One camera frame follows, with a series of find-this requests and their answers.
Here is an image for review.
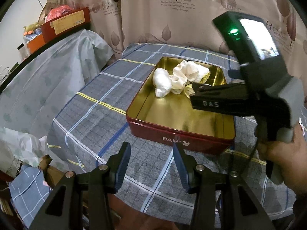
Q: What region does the blue plaid tablecloth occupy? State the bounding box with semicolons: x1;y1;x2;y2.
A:
47;43;298;228

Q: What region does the red tin box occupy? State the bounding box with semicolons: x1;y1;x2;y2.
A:
126;56;236;156

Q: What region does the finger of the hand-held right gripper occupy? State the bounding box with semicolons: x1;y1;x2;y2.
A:
189;82;248;118

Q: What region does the cream rolled towel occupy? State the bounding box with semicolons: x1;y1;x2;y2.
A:
173;60;211;83

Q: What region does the leaf print curtain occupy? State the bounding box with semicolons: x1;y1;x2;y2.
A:
49;0;300;61

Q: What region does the translucent plastic cover sheet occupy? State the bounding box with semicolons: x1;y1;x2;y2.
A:
0;29;115;173

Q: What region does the orange box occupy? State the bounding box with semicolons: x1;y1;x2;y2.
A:
26;34;46;53

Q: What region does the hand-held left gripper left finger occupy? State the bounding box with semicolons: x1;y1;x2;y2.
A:
29;142;132;230

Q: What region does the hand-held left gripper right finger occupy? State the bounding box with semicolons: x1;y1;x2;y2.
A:
172;143;275;230

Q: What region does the brown cardboard piece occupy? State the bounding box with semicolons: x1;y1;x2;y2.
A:
38;154;63;188

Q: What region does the brown paper bag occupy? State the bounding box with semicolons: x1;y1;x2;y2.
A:
39;0;59;22

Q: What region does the yellow green soft item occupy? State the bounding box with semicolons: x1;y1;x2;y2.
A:
23;22;42;33

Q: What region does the blue plaid cloth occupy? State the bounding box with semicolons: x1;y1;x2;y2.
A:
10;165;52;224

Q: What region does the red cardboard box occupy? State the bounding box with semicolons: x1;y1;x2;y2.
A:
41;8;91;43

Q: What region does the white satin cloth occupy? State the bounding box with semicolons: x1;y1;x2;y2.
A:
153;68;172;98

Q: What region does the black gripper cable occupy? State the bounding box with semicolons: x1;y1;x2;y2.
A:
236;125;260;181

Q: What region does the red plastic bag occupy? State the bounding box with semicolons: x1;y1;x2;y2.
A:
46;5;75;22

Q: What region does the pale yellow cloth piece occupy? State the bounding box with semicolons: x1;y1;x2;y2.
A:
184;84;196;98

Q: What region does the person's right hand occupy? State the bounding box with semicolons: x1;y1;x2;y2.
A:
257;122;307;198

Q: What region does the small cream cloth roll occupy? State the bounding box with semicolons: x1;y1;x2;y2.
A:
169;75;187;94

